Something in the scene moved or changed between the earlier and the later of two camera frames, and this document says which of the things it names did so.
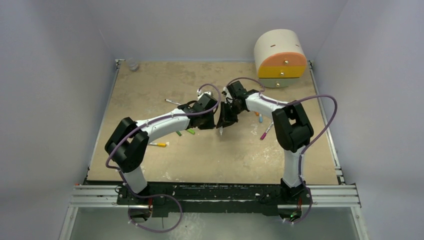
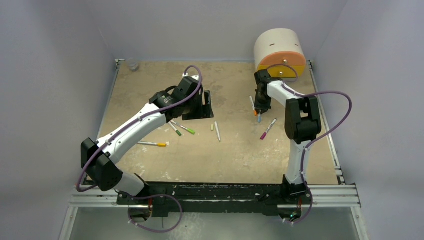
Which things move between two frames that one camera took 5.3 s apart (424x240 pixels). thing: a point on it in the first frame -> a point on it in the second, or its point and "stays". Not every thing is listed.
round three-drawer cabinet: [280, 57] stays
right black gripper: [230, 113] -> [262, 100]
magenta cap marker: [264, 134] stays
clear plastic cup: [133, 64] stays
